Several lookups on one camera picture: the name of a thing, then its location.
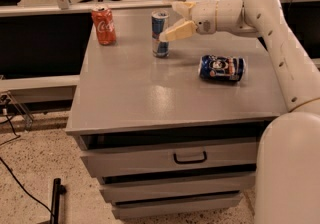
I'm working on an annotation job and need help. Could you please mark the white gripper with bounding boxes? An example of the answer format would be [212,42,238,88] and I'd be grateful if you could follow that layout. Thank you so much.
[159,1,217,42]

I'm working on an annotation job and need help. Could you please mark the red bull can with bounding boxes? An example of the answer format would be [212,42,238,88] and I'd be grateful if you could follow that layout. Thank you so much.
[151,9,171,59]

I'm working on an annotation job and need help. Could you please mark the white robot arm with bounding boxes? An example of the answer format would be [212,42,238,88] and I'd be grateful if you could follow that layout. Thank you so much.
[160,0,320,224]

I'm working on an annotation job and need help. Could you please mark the blue pepsi can lying down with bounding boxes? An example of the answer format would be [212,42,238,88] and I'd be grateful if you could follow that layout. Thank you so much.
[198,55,246,82]

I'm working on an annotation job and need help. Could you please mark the red coca-cola can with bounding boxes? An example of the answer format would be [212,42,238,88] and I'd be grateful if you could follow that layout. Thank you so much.
[91,7,116,45]

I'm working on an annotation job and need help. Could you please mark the grey drawer cabinet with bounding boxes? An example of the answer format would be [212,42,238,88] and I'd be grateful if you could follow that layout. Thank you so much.
[65,4,289,221]

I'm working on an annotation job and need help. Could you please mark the top grey drawer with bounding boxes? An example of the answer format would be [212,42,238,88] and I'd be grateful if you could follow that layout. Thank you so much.
[81,137,257,177]

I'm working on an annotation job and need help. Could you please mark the grey drawer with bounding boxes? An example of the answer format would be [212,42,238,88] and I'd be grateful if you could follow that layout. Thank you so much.
[112,192,241,219]
[100,171,255,203]
[81,137,257,177]

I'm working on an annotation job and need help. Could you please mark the middle grey drawer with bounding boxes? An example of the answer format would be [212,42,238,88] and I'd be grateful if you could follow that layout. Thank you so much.
[100,171,255,203]

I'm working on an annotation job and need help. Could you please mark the bottom grey drawer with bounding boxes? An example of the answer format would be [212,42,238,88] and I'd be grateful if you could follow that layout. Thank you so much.
[112,192,241,219]

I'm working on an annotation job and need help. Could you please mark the black drawer handle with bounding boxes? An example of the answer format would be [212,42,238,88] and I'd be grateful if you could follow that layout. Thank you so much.
[173,151,208,165]

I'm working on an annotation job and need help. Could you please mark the grey window frame rail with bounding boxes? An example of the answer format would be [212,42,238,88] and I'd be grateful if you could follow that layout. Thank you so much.
[0,0,319,17]

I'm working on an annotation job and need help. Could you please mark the metal bracket at left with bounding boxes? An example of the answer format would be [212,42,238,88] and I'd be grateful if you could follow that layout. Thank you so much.
[0,91,34,131]

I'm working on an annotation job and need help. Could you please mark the black stand post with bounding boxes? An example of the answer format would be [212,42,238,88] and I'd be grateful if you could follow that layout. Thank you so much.
[49,178,66,224]

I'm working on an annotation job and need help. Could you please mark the black floor cable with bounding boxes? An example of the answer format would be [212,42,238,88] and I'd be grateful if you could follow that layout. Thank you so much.
[0,114,54,219]

